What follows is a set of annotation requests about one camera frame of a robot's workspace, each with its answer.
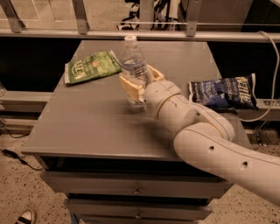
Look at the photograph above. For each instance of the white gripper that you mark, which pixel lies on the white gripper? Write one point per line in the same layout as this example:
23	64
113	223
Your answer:
156	95

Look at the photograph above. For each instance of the clear plastic water bottle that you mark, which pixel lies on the clear plastic water bottle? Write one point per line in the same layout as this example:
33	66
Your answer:
134	68

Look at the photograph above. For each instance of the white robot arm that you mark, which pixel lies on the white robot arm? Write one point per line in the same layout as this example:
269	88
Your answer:
203	138

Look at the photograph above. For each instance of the green chip bag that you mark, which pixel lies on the green chip bag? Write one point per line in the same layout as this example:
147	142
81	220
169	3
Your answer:
95	66

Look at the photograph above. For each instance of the black office chair base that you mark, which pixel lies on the black office chair base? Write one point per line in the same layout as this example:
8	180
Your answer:
159	15

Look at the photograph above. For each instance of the blue chip bag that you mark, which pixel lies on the blue chip bag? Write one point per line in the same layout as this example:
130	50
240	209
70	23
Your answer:
235	92

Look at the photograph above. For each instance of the upper grey drawer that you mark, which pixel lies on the upper grey drawer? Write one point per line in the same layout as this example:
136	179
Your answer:
135	185

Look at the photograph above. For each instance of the grey drawer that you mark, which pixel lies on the grey drawer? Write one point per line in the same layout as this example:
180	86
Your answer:
137	210
135	185

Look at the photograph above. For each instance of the lower grey drawer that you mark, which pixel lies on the lower grey drawer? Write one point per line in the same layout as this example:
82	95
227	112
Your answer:
137	210

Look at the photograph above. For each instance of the metal railing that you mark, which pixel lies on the metal railing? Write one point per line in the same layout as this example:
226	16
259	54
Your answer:
198	20

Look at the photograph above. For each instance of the black and white shoe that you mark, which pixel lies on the black and white shoe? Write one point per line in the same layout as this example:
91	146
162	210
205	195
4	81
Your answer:
28	216

